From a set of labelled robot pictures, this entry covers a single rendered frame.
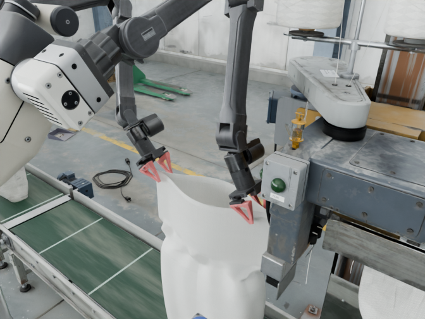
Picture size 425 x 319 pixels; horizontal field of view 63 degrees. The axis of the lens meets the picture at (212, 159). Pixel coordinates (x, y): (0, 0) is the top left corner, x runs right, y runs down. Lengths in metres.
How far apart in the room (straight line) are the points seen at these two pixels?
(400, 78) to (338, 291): 0.72
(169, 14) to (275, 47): 5.77
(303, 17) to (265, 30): 5.70
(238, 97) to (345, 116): 0.31
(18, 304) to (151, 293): 0.93
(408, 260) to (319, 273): 1.53
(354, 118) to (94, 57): 0.52
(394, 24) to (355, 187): 0.38
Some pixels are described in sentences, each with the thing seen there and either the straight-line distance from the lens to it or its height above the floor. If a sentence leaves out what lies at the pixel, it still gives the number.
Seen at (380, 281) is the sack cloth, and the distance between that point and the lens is 0.98.
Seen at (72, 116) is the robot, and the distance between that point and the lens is 0.68.
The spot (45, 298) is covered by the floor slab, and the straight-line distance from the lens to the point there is 2.34.
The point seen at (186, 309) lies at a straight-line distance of 1.36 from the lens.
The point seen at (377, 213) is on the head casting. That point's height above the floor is 1.27.
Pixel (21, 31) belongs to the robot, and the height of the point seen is 1.54.
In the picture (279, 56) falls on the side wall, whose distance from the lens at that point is 6.53.
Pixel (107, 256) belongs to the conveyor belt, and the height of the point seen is 0.38.
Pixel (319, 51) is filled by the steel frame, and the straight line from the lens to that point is 5.73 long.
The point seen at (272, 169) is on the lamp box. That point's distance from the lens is 0.67.
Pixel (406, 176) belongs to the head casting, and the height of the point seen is 1.34.
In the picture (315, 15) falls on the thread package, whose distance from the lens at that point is 0.92.
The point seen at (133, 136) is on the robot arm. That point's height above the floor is 1.16.
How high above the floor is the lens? 1.62
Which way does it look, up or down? 27 degrees down
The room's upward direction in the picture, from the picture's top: 1 degrees clockwise
